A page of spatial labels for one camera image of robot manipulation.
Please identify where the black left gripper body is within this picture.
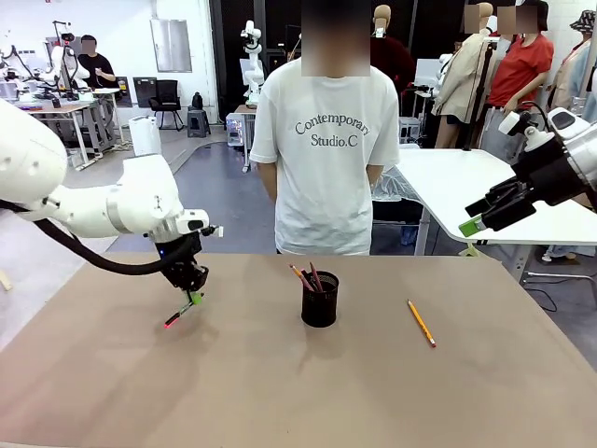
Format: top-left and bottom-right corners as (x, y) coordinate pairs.
(155, 232), (202, 284)

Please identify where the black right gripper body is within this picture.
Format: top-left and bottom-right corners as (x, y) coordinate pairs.
(510, 134), (590, 206)

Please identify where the black marker red cap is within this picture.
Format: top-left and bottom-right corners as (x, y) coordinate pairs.
(163, 301), (195, 329)

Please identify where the person's right forearm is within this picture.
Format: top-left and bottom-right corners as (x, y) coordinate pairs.
(258, 161), (280, 205)

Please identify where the black mesh pen holder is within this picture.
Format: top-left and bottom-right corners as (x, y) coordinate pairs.
(300, 270), (340, 328)

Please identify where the white curved side table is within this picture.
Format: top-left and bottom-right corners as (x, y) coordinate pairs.
(394, 147), (597, 286)

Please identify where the clear plastic sheet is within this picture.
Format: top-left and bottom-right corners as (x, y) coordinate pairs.
(371, 163), (423, 203)

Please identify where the mannequin with bucket hat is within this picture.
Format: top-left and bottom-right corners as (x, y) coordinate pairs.
(546, 8), (597, 120)

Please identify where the person in red shirt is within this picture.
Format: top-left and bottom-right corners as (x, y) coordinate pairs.
(486, 0), (556, 123)

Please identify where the white computer case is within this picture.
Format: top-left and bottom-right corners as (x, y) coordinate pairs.
(398, 116), (423, 144)

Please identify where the mannequin in beige coat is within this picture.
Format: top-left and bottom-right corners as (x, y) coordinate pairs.
(431, 2), (496, 151)

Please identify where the white air purifier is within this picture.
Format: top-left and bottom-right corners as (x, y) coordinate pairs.
(128, 116), (162, 158)

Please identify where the grey plastic stool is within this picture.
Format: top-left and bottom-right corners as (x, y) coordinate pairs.
(187, 107), (213, 139)

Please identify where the lit computer case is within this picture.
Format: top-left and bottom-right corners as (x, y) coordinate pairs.
(226, 116), (246, 147)

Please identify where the white background table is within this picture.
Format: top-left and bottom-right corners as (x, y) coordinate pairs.
(413, 58), (452, 113)

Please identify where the black office chair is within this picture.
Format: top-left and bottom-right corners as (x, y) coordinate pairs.
(147, 79), (186, 132)

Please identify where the wooden top work table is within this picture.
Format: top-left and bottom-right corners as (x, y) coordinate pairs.
(233, 103), (258, 174)

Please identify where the mannequin in dark red top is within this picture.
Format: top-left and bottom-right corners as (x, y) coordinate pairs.
(370, 4), (417, 92)

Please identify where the person in white T-shirt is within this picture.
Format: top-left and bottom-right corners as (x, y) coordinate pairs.
(249, 0), (402, 257)

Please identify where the background work desk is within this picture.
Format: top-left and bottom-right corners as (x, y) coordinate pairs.
(18, 87), (123, 165)

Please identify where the person in black shirt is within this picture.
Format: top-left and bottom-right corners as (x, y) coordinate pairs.
(76, 35), (118, 91)

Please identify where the white robot with red headset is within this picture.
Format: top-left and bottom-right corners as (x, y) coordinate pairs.
(46, 21), (92, 102)

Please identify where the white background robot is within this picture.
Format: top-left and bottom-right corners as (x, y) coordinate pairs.
(0, 44), (30, 94)

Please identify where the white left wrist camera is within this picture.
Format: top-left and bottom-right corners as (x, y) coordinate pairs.
(178, 209), (226, 238)

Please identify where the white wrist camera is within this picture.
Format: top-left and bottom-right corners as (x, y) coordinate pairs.
(497, 110), (535, 137)
(178, 209), (226, 238)

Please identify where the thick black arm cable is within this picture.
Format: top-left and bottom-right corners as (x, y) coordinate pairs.
(0, 199), (173, 278)

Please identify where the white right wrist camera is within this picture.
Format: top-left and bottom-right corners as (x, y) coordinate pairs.
(497, 110), (535, 137)

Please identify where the thin black camera cable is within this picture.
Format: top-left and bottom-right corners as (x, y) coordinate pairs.
(516, 101), (550, 123)

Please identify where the black floor cable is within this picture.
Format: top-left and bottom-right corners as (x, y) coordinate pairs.
(525, 283), (560, 313)

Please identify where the black camera stand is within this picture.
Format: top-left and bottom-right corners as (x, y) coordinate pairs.
(461, 44), (496, 153)

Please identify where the grey wall panel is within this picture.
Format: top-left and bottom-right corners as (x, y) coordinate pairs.
(149, 18), (193, 74)

